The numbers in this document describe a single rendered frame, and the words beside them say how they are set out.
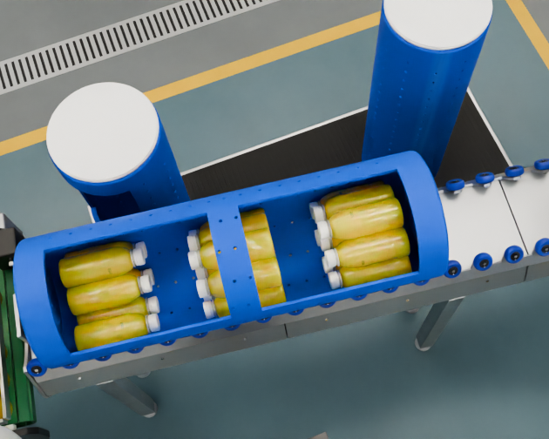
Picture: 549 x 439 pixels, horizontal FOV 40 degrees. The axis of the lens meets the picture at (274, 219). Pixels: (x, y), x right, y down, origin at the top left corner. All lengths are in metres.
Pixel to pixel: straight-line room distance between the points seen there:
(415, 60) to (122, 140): 0.78
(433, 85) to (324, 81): 1.08
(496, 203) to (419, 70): 0.41
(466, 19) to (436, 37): 0.10
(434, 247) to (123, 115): 0.83
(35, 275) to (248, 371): 1.28
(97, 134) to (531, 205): 1.07
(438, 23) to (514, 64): 1.28
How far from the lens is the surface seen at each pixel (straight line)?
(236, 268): 1.51
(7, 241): 1.89
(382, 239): 1.62
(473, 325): 2.78
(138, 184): 1.90
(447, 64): 2.04
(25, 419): 1.88
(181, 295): 1.78
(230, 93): 3.12
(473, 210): 1.90
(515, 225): 1.91
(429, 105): 2.21
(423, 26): 2.02
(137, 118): 1.90
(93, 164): 1.87
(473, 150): 2.87
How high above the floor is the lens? 2.64
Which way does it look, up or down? 67 degrees down
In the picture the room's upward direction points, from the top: 7 degrees counter-clockwise
